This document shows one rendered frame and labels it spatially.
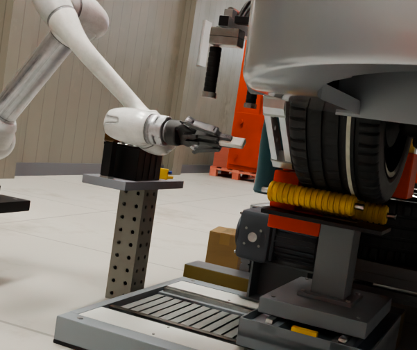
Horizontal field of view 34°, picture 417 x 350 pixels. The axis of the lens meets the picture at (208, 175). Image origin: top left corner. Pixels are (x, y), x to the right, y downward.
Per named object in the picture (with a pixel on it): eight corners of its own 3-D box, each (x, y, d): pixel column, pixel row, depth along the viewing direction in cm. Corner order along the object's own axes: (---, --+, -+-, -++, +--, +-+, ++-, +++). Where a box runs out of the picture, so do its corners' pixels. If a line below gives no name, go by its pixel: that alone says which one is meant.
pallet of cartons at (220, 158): (233, 173, 1103) (237, 147, 1101) (282, 182, 1074) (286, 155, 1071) (206, 174, 991) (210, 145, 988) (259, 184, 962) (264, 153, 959)
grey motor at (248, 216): (340, 329, 219) (357, 223, 217) (223, 298, 236) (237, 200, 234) (352, 318, 236) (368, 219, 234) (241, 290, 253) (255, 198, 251)
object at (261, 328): (366, 385, 170) (372, 347, 169) (234, 347, 184) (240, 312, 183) (397, 340, 215) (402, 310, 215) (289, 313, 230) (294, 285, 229)
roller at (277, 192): (359, 219, 180) (363, 197, 180) (257, 199, 192) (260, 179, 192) (364, 217, 186) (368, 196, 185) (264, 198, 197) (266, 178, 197)
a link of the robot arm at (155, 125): (141, 127, 193) (159, 130, 191) (155, 107, 198) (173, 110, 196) (148, 150, 199) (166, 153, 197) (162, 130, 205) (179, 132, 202)
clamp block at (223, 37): (236, 46, 190) (239, 27, 189) (207, 43, 193) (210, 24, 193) (243, 48, 194) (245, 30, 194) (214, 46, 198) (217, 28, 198)
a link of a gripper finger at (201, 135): (189, 128, 195) (187, 125, 194) (223, 133, 190) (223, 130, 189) (183, 137, 193) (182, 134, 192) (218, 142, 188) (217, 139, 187)
